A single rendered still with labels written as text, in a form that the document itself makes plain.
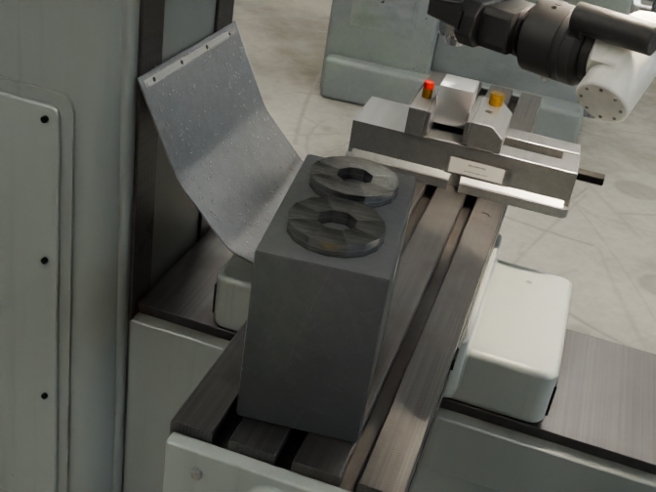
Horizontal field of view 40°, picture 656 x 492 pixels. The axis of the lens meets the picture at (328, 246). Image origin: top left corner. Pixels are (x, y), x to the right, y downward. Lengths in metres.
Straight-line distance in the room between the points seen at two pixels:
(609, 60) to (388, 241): 0.37
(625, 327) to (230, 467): 2.31
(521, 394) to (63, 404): 0.69
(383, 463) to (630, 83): 0.50
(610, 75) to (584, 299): 2.12
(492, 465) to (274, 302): 0.60
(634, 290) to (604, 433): 1.98
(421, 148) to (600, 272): 2.00
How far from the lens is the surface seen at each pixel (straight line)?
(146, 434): 1.51
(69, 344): 1.40
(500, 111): 1.43
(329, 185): 0.88
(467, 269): 1.19
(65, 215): 1.29
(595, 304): 3.13
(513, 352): 1.25
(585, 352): 1.47
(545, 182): 1.38
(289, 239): 0.80
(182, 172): 1.24
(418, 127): 1.38
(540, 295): 1.40
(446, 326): 1.07
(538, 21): 1.11
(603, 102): 1.07
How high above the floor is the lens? 1.52
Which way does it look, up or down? 30 degrees down
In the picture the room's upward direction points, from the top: 9 degrees clockwise
